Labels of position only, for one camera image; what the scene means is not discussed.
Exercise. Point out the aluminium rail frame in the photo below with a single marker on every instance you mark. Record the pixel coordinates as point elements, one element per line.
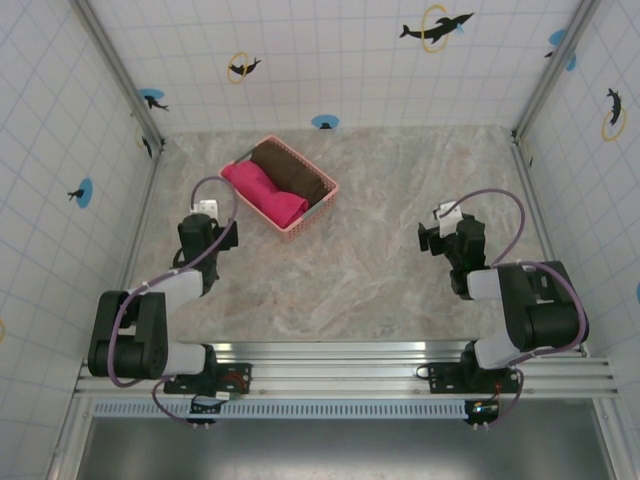
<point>340,370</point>

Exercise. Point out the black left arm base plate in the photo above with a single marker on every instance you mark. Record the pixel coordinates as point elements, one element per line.
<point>235,382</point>

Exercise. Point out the small black controller board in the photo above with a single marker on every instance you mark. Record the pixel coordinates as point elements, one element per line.
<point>482,410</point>
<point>204,406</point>

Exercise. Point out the pink plastic basket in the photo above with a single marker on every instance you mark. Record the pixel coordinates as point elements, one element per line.
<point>320,205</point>

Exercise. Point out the blue oval whale sticker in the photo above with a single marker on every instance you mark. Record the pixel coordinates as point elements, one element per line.
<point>325,121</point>

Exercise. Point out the blue circle fish sticker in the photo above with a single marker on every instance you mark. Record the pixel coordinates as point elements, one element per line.
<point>84,192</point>

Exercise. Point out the blue sticker behind post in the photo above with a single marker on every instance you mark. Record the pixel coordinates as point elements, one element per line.
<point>557,36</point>

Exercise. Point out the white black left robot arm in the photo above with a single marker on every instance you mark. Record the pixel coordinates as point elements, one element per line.
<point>180,285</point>

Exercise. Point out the pink red towel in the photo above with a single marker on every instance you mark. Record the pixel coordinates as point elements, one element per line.
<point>265,195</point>

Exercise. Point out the brown rolled cloth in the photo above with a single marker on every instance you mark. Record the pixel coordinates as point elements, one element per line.
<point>295,172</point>

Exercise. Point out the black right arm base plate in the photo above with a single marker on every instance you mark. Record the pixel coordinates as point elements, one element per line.
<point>442,377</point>

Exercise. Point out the grey steel panel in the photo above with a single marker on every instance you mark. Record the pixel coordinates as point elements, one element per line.
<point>350,450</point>

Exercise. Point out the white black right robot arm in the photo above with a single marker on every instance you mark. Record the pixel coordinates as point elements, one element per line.
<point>545,320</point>

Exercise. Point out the aluminium corner post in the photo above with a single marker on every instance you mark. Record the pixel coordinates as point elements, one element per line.
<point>117,60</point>
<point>560,65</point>

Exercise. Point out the blue oval shark sticker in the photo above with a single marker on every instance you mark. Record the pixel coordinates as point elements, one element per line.
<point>150,97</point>

